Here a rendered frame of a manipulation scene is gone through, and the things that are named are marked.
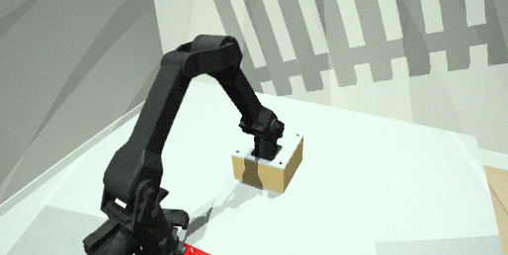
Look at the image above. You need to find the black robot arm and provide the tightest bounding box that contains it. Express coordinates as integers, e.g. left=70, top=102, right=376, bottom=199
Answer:
left=82, top=35, right=285, bottom=255

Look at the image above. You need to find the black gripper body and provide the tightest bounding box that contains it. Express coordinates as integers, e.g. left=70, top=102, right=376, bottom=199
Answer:
left=137, top=208, right=190, bottom=255

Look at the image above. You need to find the red circuit board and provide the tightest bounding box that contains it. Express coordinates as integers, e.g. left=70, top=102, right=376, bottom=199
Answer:
left=181, top=242, right=211, bottom=255

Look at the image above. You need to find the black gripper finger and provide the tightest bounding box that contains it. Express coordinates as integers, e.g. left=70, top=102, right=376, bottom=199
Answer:
left=175, top=241, right=184, bottom=255

